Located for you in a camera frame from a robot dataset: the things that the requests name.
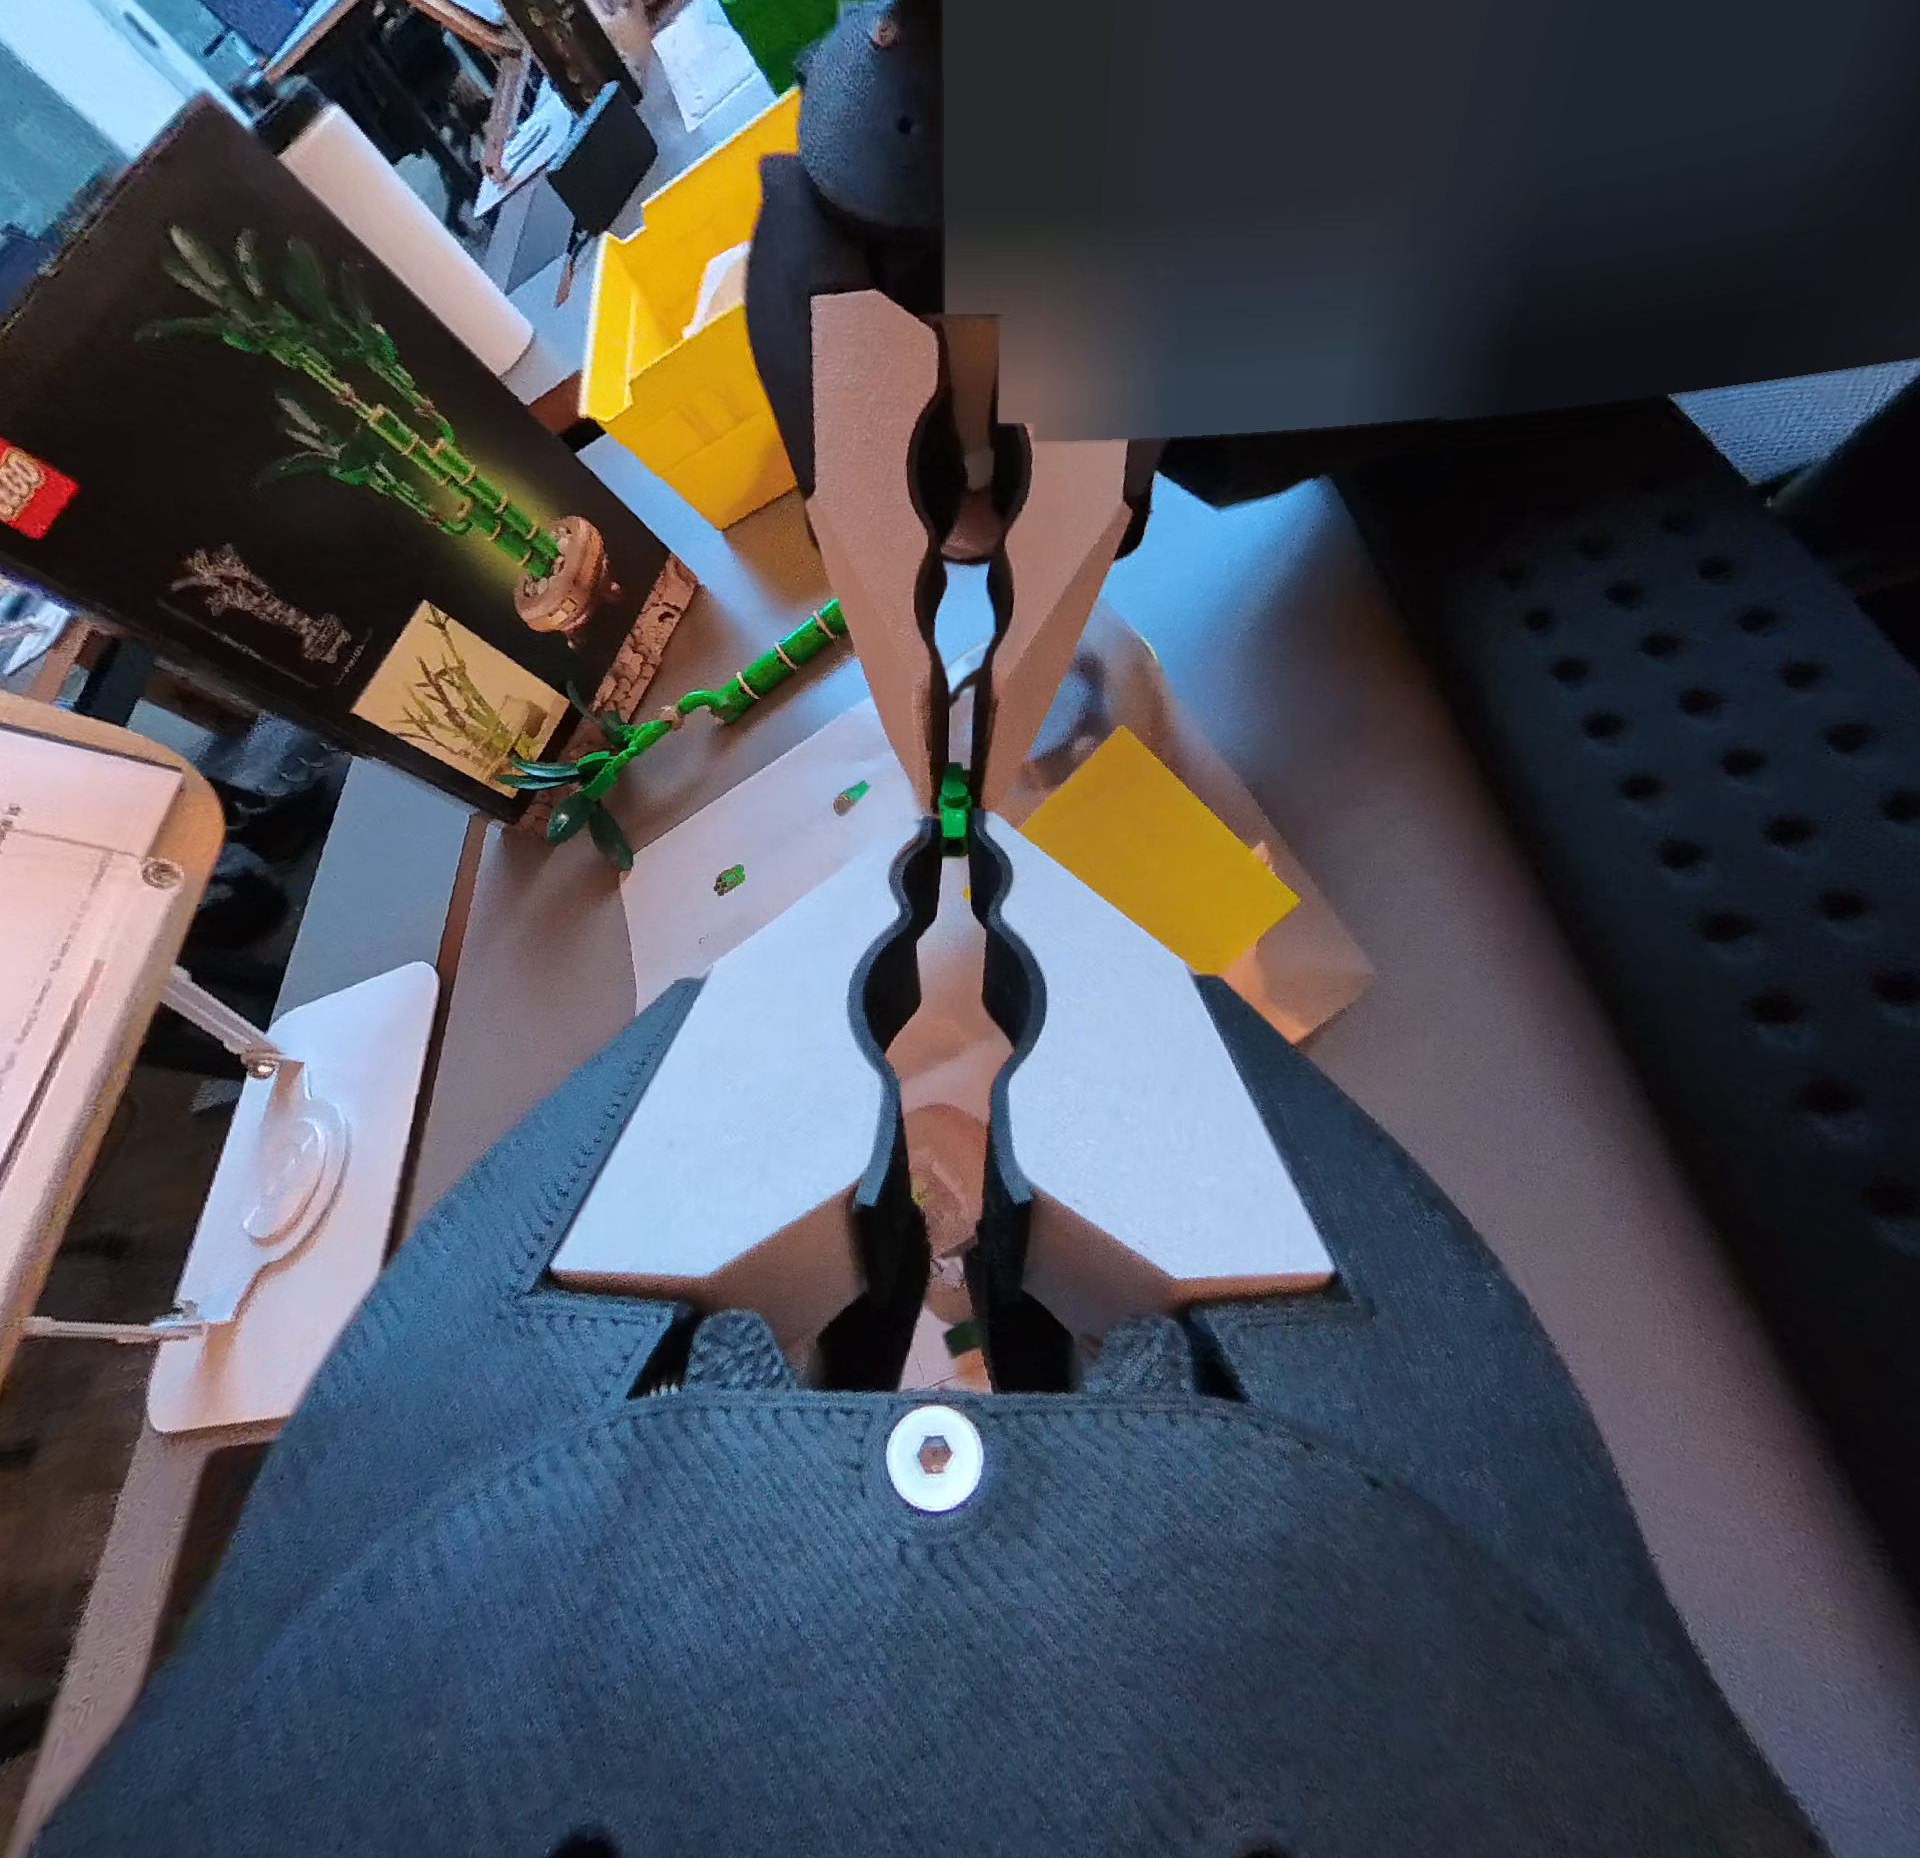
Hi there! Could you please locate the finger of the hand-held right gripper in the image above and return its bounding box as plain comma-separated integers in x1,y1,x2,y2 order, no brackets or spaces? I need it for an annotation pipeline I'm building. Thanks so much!
947,311,1160,816
806,292,951,816

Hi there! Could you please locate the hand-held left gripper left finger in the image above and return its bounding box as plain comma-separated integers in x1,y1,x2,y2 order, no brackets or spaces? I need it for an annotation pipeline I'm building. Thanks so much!
551,820,939,1395

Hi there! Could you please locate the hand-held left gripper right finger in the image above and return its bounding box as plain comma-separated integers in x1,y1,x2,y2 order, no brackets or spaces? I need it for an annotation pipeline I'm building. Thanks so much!
972,811,1341,1395

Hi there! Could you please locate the grey desk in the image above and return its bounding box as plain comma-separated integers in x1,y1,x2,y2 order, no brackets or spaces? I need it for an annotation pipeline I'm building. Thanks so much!
32,423,1823,1858
270,754,497,1021

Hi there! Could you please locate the green plastic bin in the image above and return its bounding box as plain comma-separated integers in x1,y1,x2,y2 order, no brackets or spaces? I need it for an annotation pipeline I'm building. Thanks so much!
707,0,889,91

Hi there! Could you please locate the yellow plastic bin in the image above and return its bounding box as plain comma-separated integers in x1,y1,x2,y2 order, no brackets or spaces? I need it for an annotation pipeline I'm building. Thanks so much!
578,89,814,530

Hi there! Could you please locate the long leafy brick bamboo stalk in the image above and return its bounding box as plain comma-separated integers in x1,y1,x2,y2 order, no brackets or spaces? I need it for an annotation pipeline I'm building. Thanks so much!
501,600,848,874

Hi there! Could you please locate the black power adapter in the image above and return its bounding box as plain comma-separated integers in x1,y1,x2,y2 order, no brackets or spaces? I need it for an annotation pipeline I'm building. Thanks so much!
545,80,661,239

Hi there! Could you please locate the yellow paper sheet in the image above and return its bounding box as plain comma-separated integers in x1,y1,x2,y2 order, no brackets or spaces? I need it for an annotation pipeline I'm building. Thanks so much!
1019,727,1304,980

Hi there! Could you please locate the open instruction booklet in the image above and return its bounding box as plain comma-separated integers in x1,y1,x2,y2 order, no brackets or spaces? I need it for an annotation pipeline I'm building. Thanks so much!
617,690,939,1013

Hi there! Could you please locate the white document stand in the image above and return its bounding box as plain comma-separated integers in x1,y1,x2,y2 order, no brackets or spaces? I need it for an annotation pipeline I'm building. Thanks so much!
0,690,438,1437

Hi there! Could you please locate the black perforated chair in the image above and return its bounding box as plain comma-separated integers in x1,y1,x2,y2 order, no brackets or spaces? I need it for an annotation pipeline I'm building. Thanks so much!
1334,388,1920,1457

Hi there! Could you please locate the black bamboo toy set box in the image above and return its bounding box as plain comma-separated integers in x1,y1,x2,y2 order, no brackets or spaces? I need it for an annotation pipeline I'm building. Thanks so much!
0,95,699,827

